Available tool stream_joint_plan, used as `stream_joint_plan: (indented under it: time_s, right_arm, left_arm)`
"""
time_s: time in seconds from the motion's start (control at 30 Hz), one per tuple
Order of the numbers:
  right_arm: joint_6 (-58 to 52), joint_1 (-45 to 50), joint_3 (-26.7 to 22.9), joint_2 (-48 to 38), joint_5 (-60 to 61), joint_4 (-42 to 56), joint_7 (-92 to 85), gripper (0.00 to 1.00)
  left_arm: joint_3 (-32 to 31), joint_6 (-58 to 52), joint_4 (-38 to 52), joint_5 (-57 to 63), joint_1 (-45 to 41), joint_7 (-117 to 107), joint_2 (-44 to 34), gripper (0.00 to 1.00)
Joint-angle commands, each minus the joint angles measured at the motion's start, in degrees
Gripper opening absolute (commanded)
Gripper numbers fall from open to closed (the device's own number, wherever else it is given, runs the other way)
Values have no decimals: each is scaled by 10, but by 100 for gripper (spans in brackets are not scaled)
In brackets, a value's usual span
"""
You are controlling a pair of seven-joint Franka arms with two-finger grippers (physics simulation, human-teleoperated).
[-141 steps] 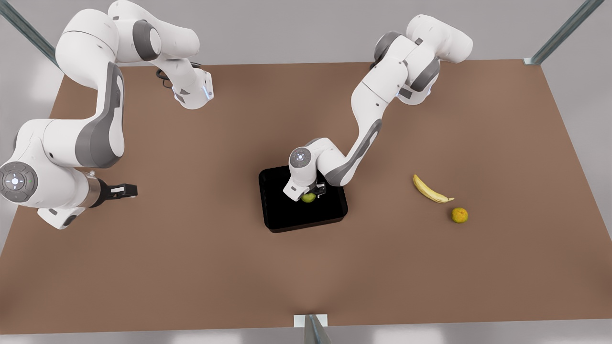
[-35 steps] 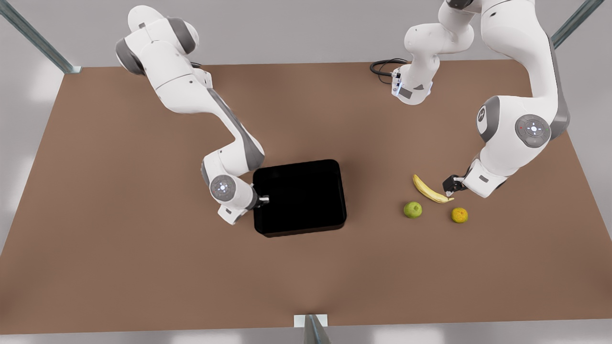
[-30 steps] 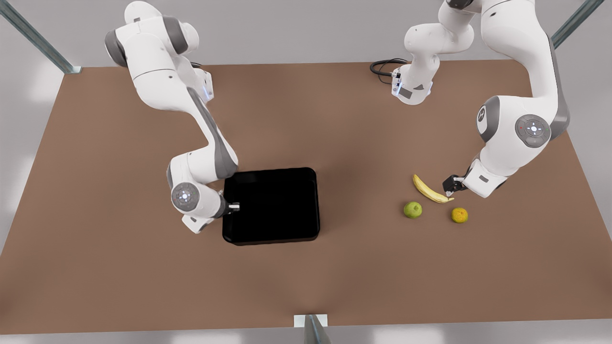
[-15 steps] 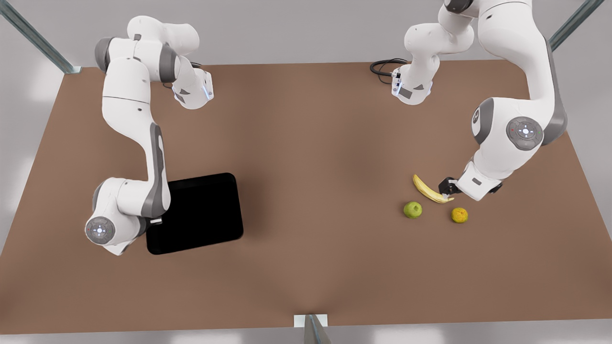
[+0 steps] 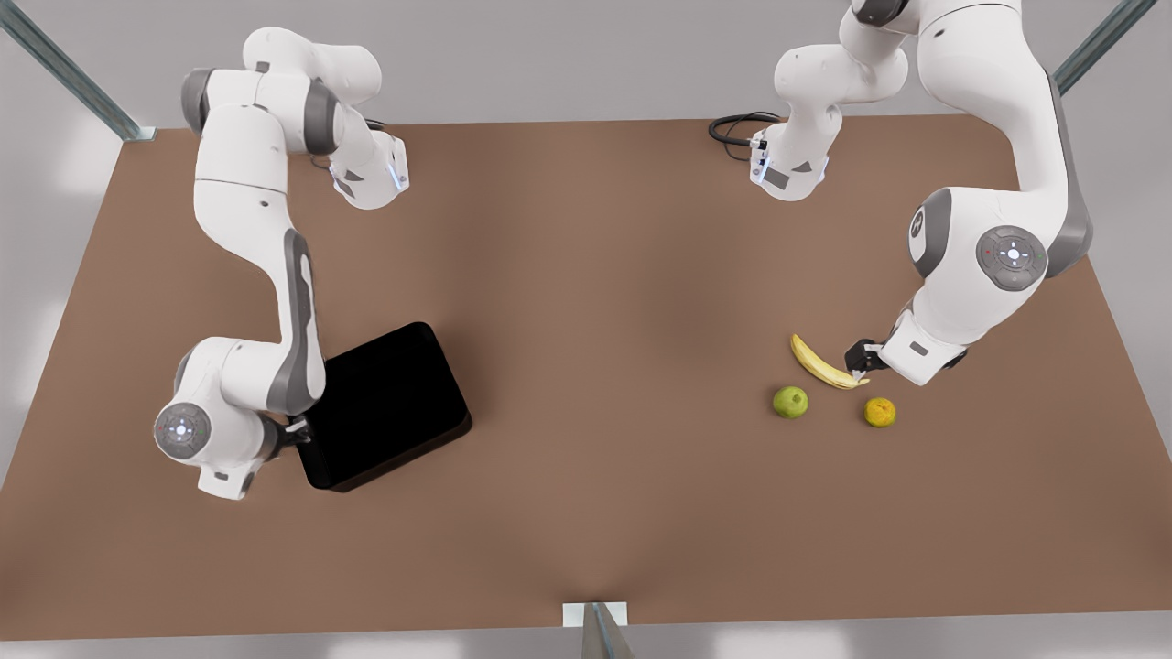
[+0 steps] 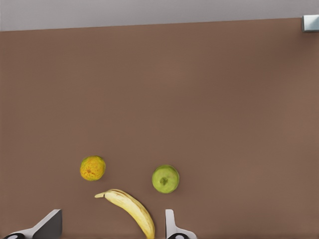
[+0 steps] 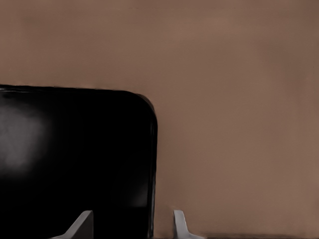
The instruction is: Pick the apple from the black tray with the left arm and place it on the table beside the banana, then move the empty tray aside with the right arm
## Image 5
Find yellow banana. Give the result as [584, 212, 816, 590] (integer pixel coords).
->
[790, 333, 871, 391]

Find black rectangular tray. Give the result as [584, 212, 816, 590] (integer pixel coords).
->
[295, 321, 473, 493]

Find black cable loop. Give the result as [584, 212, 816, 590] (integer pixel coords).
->
[708, 112, 785, 165]

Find silver frame post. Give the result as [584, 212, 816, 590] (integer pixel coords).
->
[1051, 0, 1160, 96]
[0, 0, 157, 143]
[561, 600, 637, 659]

